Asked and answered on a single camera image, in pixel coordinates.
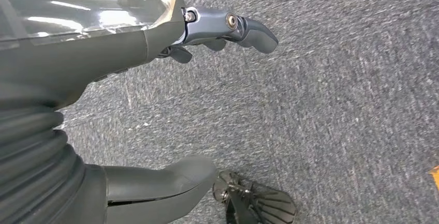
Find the black robot foot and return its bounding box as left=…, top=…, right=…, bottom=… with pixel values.
left=212, top=170, right=298, bottom=224

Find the yellow floor tape mark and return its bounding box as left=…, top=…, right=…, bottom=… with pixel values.
left=429, top=166, right=439, bottom=190

